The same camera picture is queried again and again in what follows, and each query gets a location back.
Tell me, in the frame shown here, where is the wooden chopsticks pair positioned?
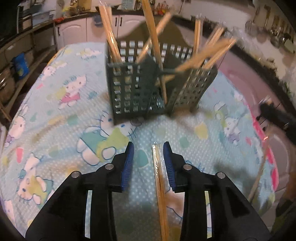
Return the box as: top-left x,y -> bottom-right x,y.
152,144 -> 170,240
193,16 -> 204,54
136,11 -> 173,63
202,38 -> 236,70
205,25 -> 224,47
247,136 -> 269,203
164,37 -> 237,83
98,1 -> 122,63
140,0 -> 168,103

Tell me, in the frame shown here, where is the Hello Kitty blue tablecloth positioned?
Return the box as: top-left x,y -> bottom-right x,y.
1,43 -> 264,240

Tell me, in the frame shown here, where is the hanging mesh strainer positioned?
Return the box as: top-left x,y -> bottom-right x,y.
245,6 -> 260,37

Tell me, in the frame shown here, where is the green plastic utensil basket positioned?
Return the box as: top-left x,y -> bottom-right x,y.
106,35 -> 218,123

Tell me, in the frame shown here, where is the blue canister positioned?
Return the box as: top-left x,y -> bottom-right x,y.
13,52 -> 29,79

